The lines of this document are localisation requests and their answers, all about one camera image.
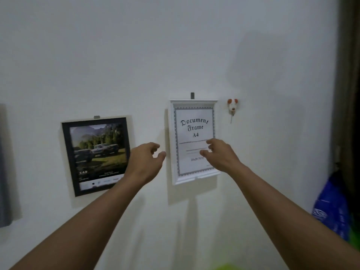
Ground person's left hand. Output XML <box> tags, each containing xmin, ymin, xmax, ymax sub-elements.
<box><xmin>124</xmin><ymin>142</ymin><xmax>167</xmax><ymax>185</ymax></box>

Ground person's right hand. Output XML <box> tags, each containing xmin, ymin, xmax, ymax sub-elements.
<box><xmin>200</xmin><ymin>138</ymin><xmax>245</xmax><ymax>175</ymax></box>

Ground person's left forearm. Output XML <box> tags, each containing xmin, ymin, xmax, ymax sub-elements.
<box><xmin>8</xmin><ymin>173</ymin><xmax>142</xmax><ymax>270</ymax></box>

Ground person's right forearm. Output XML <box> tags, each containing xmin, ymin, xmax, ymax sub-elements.
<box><xmin>232</xmin><ymin>163</ymin><xmax>360</xmax><ymax>270</ymax></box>

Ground blue plastic bag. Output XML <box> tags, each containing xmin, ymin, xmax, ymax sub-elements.
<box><xmin>312</xmin><ymin>170</ymin><xmax>352</xmax><ymax>242</ymax></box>

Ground grey canvas panel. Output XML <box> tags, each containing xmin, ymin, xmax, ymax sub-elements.
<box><xmin>0</xmin><ymin>104</ymin><xmax>13</xmax><ymax>229</ymax></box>

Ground green object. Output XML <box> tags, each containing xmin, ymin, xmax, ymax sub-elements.
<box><xmin>349</xmin><ymin>222</ymin><xmax>360</xmax><ymax>251</ymax></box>

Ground white document frame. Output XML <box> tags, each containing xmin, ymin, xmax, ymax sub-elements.
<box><xmin>169</xmin><ymin>99</ymin><xmax>221</xmax><ymax>186</ymax></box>

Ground orange white animal wall hook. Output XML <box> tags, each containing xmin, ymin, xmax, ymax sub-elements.
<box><xmin>227</xmin><ymin>98</ymin><xmax>239</xmax><ymax>124</ymax></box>

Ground black picture frame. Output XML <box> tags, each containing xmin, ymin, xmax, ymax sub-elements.
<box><xmin>61</xmin><ymin>117</ymin><xmax>131</xmax><ymax>197</ymax></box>

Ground dark brown door frame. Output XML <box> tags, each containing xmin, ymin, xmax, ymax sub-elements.
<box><xmin>330</xmin><ymin>0</ymin><xmax>360</xmax><ymax>206</ymax></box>

